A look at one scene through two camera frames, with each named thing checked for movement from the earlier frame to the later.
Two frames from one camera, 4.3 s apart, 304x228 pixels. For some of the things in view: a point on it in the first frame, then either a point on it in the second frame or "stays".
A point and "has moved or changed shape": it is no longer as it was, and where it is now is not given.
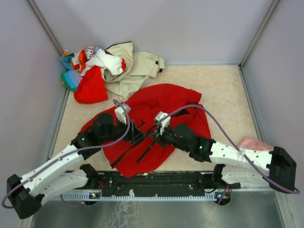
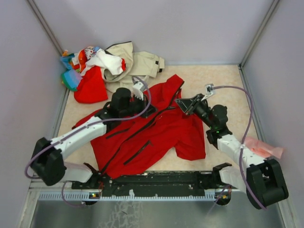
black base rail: x=162 y=184 stays
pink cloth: x=251 y=143 stays
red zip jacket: x=123 y=131 has moved or changed shape
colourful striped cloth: x=71 y=78 stays
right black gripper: x=160 y=138 → x=185 y=104
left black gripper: x=134 y=135 → x=144 y=103
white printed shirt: x=86 y=59 stays
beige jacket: x=139 y=66 stays
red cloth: x=91 y=88 stays
